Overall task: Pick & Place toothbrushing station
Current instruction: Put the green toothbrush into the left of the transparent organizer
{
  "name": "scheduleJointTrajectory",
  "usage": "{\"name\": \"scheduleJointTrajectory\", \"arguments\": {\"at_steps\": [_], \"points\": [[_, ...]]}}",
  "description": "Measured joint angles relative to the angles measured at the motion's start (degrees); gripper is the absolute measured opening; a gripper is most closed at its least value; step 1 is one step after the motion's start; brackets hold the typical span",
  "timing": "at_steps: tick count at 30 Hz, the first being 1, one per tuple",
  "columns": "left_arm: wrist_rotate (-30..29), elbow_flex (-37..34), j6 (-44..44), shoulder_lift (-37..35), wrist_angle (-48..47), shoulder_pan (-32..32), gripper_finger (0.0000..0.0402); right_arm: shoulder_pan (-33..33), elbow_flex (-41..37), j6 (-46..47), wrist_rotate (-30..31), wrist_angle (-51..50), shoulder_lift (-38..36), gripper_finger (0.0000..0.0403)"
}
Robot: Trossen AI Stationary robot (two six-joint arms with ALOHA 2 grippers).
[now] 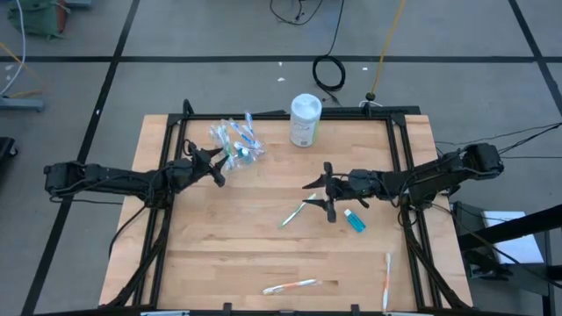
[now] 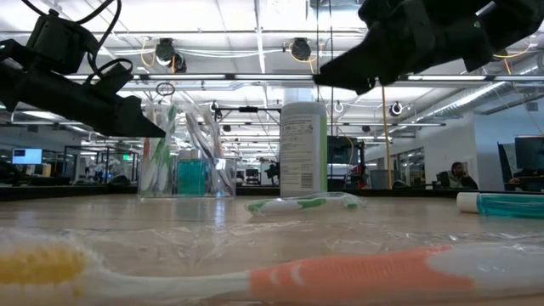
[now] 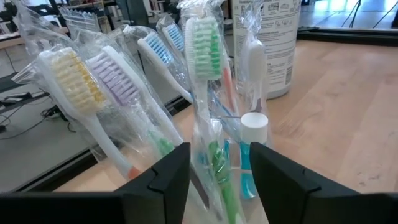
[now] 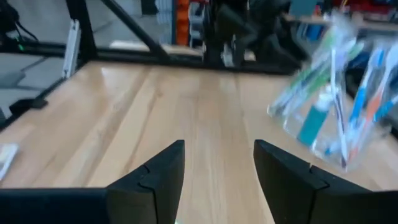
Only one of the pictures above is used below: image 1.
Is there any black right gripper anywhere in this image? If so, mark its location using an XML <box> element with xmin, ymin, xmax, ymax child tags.
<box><xmin>302</xmin><ymin>161</ymin><xmax>385</xmax><ymax>224</ymax></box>

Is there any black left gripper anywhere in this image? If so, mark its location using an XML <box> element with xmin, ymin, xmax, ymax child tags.
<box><xmin>165</xmin><ymin>140</ymin><xmax>229</xmax><ymax>194</ymax></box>

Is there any blue white toothbrush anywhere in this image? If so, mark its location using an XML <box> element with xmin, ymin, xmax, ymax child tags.
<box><xmin>243</xmin><ymin>111</ymin><xmax>256</xmax><ymax>141</ymax></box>
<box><xmin>227</xmin><ymin>120</ymin><xmax>252</xmax><ymax>146</ymax></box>

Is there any orange white toothbrush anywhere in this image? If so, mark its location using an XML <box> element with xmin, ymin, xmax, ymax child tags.
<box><xmin>381</xmin><ymin>252</ymin><xmax>393</xmax><ymax>315</ymax></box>
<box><xmin>263</xmin><ymin>277</ymin><xmax>324</xmax><ymax>296</ymax></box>

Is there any pile of toothbrushes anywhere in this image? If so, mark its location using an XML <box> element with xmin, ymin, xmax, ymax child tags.
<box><xmin>209</xmin><ymin>109</ymin><xmax>268</xmax><ymax>172</ymax></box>

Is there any white wipes canister green stripe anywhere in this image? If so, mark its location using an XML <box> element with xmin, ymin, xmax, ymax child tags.
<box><xmin>289</xmin><ymin>92</ymin><xmax>323</xmax><ymax>148</ymax></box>

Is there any black metal stand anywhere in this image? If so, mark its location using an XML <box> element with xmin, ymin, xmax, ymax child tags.
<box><xmin>451</xmin><ymin>201</ymin><xmax>562</xmax><ymax>316</ymax></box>

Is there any black equipment foot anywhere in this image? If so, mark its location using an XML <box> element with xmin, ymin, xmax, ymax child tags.
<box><xmin>0</xmin><ymin>136</ymin><xmax>18</xmax><ymax>160</ymax></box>

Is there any white box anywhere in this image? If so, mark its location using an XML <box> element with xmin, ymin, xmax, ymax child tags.
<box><xmin>481</xmin><ymin>211</ymin><xmax>545</xmax><ymax>265</ymax></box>

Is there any green bag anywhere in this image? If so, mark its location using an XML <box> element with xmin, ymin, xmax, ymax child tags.
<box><xmin>7</xmin><ymin>0</ymin><xmax>71</xmax><ymax>40</ymax></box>

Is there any black aluminium table frame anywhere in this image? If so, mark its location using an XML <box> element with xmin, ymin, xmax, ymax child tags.
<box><xmin>104</xmin><ymin>98</ymin><xmax>474</xmax><ymax>316</ymax></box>

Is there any black hanging cable with coil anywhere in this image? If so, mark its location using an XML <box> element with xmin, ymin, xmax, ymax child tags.
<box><xmin>311</xmin><ymin>0</ymin><xmax>348</xmax><ymax>109</ymax></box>

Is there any yellow hanging cable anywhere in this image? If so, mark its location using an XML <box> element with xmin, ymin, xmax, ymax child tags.
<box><xmin>370</xmin><ymin>0</ymin><xmax>407</xmax><ymax>103</ymax></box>

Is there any thin black floor cable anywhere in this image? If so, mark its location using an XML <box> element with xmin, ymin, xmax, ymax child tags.
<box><xmin>269</xmin><ymin>0</ymin><xmax>325</xmax><ymax>26</ymax></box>

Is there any grey metal base plate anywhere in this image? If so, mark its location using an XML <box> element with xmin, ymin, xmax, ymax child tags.
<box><xmin>0</xmin><ymin>97</ymin><xmax>47</xmax><ymax>112</ymax></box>

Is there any long black floor cable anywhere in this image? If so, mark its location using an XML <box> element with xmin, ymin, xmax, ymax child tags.
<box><xmin>434</xmin><ymin>122</ymin><xmax>562</xmax><ymax>146</ymax></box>

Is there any white floor cable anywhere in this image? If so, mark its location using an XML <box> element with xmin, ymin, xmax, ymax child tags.
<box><xmin>0</xmin><ymin>0</ymin><xmax>27</xmax><ymax>97</ymax></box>

